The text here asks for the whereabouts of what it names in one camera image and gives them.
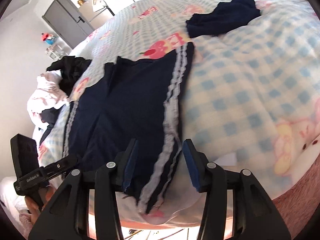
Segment pink shaggy rug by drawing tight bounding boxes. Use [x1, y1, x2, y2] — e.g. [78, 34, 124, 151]
[273, 159, 319, 239]

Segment grey door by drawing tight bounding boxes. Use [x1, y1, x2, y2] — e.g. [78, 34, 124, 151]
[42, 0, 94, 49]

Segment red blue wall toy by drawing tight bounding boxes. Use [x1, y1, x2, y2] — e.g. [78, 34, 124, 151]
[41, 33, 57, 45]

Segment navy shorts white stripes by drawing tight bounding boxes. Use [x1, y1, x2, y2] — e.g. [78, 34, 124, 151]
[63, 42, 195, 213]

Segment black clothes pile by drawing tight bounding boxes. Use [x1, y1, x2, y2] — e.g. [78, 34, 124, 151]
[46, 56, 92, 96]

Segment person's left hand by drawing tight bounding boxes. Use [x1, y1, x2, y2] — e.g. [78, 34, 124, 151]
[24, 187, 57, 218]

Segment white small wall shelf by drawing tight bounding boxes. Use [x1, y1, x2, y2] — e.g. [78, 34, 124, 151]
[46, 44, 66, 61]

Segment small folded navy garment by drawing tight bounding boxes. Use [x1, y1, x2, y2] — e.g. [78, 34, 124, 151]
[186, 0, 261, 38]

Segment white pink clothes pile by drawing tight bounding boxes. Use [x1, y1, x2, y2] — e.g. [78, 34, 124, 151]
[27, 70, 68, 130]

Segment blue checkered cartoon blanket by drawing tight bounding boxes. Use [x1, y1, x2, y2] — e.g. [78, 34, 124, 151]
[37, 0, 320, 225]

